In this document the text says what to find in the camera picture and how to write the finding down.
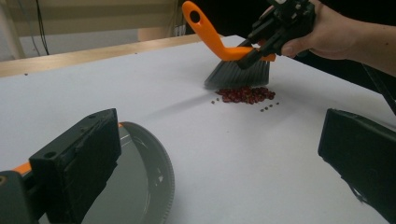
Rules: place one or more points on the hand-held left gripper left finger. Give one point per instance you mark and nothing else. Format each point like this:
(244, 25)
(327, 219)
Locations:
(77, 165)

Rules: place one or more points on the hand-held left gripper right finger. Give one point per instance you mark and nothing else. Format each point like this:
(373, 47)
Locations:
(364, 155)

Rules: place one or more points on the orange brush with grey bristles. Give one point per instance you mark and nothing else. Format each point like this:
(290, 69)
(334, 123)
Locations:
(214, 40)

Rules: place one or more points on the pile of red kidney beans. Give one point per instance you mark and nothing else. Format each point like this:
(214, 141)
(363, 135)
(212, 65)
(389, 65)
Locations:
(246, 95)

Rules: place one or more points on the grey dustpan with orange rim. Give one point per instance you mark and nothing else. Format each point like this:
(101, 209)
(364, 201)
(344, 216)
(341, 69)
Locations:
(134, 174)

